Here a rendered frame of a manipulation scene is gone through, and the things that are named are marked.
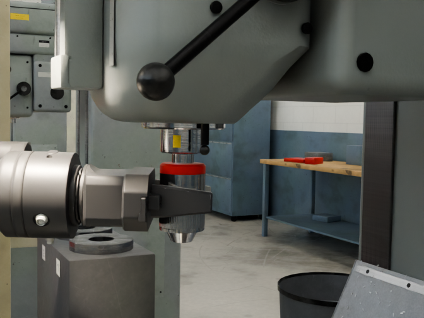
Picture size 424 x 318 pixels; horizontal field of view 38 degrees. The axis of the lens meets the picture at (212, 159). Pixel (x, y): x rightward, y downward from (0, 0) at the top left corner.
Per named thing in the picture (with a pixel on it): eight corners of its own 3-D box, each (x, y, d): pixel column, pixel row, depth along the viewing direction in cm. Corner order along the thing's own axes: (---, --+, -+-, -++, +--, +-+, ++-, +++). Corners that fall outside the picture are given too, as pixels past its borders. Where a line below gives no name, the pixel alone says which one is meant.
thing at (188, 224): (198, 235, 60) (199, 175, 60) (153, 231, 62) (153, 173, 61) (209, 226, 65) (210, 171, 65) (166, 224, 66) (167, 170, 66)
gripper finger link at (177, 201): (211, 217, 61) (149, 216, 61) (212, 185, 61) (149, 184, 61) (212, 220, 59) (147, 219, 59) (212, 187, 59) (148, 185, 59)
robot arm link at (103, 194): (147, 156, 56) (17, 153, 56) (146, 259, 57) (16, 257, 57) (156, 149, 69) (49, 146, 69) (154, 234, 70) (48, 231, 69)
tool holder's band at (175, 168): (199, 175, 60) (199, 165, 60) (153, 173, 61) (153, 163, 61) (210, 171, 65) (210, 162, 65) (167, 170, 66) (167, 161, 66)
